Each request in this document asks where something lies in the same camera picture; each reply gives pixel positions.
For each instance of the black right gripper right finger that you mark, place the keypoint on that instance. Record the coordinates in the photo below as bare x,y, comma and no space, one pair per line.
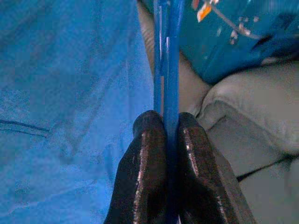
198,182

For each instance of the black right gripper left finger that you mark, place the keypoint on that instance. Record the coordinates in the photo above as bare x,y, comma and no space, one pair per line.
140,182

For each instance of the blue plastic hanger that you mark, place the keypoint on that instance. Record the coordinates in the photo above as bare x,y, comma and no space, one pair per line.
171,70

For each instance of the grey green sofa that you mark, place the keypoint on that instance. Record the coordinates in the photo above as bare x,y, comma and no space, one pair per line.
257,116

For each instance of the blue shirt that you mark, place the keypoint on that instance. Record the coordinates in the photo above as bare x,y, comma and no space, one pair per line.
58,93

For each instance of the blue hard suitcase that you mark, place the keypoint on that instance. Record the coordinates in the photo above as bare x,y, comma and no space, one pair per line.
233,46

